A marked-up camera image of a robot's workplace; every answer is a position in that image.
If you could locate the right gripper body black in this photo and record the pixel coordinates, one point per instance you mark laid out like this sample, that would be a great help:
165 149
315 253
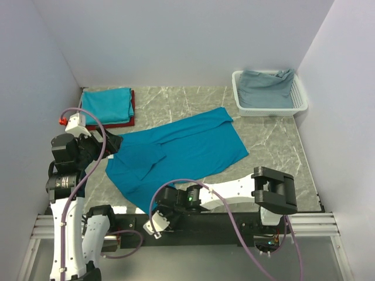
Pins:
172 215

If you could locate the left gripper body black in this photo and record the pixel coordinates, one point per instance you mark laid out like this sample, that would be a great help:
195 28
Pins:
90 149

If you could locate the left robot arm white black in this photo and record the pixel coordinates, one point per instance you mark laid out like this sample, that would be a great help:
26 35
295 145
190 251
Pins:
78 238

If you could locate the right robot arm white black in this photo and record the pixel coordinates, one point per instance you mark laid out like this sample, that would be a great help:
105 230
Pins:
273 191

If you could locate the folded red t shirt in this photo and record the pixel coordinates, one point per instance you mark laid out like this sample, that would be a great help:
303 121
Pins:
117 125

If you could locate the black base beam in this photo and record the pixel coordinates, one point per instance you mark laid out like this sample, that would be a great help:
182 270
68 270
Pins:
203 229

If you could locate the folded light teal t shirt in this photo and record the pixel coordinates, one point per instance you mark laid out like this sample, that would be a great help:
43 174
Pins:
106 106

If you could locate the grey blue t shirt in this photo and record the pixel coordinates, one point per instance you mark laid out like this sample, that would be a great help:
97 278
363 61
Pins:
263 90

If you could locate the white plastic basket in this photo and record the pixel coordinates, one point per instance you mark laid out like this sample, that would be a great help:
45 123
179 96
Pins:
298 97

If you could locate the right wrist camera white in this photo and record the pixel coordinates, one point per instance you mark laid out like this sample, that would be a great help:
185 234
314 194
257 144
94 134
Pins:
156 225

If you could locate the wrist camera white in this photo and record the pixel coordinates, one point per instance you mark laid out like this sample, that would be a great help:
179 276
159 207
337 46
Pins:
156 225
75 125

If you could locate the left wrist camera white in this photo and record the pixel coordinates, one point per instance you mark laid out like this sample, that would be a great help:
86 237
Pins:
75 125

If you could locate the aluminium rail frame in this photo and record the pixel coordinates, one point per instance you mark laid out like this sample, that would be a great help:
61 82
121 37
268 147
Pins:
275 140

